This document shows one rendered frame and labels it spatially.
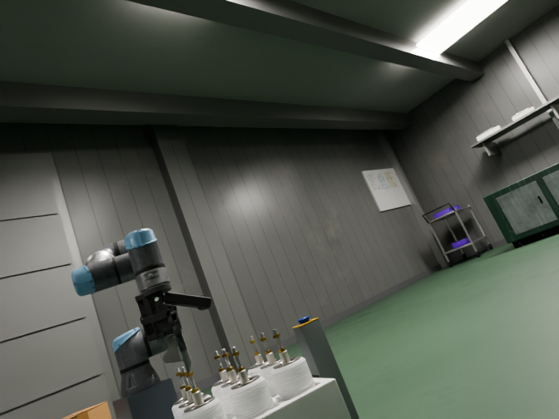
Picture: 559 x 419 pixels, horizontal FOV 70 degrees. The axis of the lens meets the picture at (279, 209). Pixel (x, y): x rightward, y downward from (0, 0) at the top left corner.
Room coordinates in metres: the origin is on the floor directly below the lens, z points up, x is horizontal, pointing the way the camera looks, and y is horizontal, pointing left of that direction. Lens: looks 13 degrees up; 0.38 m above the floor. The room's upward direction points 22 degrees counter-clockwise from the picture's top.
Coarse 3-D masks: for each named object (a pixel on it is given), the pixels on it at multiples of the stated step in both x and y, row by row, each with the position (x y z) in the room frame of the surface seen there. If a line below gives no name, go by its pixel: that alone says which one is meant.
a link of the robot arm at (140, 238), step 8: (136, 232) 0.95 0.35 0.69; (144, 232) 0.96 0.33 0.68; (152, 232) 0.99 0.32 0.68; (128, 240) 0.95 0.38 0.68; (136, 240) 0.95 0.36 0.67; (144, 240) 0.96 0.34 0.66; (152, 240) 0.97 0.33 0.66; (128, 248) 0.96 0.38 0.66; (136, 248) 0.95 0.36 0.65; (144, 248) 0.95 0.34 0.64; (152, 248) 0.97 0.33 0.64; (136, 256) 0.95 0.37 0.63; (144, 256) 0.95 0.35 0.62; (152, 256) 0.96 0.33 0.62; (160, 256) 0.98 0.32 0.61; (136, 264) 0.95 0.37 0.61; (144, 264) 0.95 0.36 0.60; (152, 264) 0.96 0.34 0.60; (160, 264) 0.97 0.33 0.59; (136, 272) 0.96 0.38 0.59
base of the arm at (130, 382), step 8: (128, 368) 1.59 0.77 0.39; (136, 368) 1.60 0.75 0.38; (144, 368) 1.61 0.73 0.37; (152, 368) 1.65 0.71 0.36; (128, 376) 1.59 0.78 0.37; (136, 376) 1.59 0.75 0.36; (144, 376) 1.60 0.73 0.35; (152, 376) 1.62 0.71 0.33; (128, 384) 1.58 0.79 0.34; (136, 384) 1.58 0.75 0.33; (144, 384) 1.58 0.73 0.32; (152, 384) 1.61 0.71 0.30; (128, 392) 1.57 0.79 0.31; (136, 392) 1.57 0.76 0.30
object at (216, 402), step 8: (216, 400) 0.98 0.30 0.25; (200, 408) 0.95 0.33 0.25; (208, 408) 0.95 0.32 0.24; (216, 408) 0.97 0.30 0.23; (184, 416) 0.96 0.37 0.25; (192, 416) 0.94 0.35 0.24; (200, 416) 0.94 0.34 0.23; (208, 416) 0.95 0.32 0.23; (216, 416) 0.96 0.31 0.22; (224, 416) 0.99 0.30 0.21
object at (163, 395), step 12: (156, 384) 1.60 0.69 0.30; (168, 384) 1.63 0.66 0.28; (132, 396) 1.53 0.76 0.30; (144, 396) 1.56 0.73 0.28; (156, 396) 1.59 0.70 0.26; (168, 396) 1.62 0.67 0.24; (120, 408) 1.59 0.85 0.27; (132, 408) 1.53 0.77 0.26; (144, 408) 1.55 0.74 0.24; (156, 408) 1.58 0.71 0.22; (168, 408) 1.61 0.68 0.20
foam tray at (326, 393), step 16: (320, 384) 1.05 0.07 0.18; (336, 384) 1.06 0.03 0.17; (288, 400) 1.03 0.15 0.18; (304, 400) 1.02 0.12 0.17; (320, 400) 1.03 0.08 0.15; (336, 400) 1.05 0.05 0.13; (272, 416) 0.98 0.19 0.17; (288, 416) 0.99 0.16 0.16; (304, 416) 1.01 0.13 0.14; (320, 416) 1.03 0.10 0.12; (336, 416) 1.04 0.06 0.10
